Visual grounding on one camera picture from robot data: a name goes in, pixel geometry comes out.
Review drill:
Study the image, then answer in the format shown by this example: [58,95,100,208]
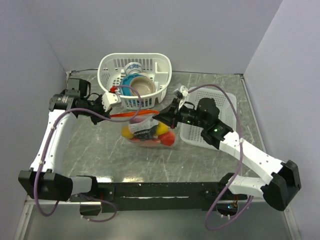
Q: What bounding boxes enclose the beige ceramic bowl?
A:
[130,76,156,96]

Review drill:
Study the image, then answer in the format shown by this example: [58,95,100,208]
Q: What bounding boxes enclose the red fake apple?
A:
[158,131,176,147]

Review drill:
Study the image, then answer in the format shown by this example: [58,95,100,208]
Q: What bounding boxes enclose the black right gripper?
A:
[152,97,208,129]

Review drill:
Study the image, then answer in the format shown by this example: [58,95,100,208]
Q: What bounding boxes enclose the dark fake grapes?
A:
[133,126,156,141]

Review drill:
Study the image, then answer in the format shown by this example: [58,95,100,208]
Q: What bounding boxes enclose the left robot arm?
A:
[18,78,118,201]

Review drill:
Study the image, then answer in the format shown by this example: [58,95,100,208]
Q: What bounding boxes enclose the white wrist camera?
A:
[173,84,189,110]
[101,91,121,112]

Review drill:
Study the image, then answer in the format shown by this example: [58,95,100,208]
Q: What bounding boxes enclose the fake watermelon slice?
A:
[129,138,162,148]

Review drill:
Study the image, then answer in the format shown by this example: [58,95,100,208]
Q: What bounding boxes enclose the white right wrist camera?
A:
[173,84,189,110]

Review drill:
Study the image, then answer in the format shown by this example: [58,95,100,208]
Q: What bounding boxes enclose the white perforated plastic basket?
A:
[179,87,237,151]

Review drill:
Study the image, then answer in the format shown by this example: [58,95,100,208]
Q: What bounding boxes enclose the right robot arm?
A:
[153,97,302,211]

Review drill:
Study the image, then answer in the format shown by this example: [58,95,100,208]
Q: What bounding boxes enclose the blue plate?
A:
[119,74,137,97]

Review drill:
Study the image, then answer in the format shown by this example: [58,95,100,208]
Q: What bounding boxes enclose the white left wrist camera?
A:
[101,91,121,112]

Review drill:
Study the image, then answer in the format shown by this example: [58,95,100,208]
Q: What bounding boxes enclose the small yellow fake fruit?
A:
[155,122,169,136]

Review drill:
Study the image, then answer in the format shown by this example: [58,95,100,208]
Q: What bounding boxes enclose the blue white porcelain bowl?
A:
[124,62,143,76]

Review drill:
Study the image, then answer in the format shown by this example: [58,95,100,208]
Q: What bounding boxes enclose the clear zip top bag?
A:
[111,109,177,148]

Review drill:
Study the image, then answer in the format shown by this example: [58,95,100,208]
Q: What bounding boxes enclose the white dish rack basket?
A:
[97,53,172,110]

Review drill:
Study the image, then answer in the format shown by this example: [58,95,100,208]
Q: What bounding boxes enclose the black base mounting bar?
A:
[69,181,248,217]

